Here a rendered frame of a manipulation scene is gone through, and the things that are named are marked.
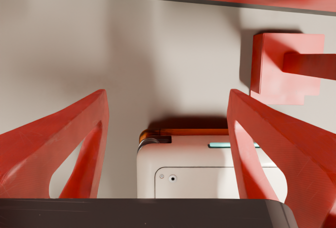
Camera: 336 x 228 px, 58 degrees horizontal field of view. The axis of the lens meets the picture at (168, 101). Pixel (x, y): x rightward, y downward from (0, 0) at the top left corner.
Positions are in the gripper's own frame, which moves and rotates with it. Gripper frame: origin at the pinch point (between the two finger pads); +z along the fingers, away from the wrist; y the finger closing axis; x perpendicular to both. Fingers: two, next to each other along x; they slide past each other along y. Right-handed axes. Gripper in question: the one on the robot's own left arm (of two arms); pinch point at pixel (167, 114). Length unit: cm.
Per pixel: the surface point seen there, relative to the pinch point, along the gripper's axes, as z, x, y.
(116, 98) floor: 83, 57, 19
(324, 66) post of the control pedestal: 54, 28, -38
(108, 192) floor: 66, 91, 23
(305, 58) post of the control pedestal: 64, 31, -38
